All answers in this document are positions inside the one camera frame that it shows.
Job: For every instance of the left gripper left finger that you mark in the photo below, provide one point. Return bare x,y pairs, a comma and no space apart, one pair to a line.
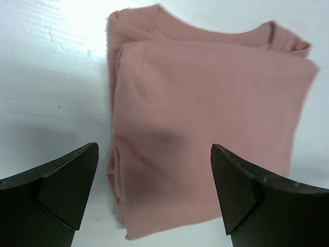
44,206

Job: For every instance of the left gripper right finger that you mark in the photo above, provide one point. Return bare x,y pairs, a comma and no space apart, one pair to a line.
263,209

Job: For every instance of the pink t shirt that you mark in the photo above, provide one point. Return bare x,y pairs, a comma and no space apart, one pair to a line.
175,91

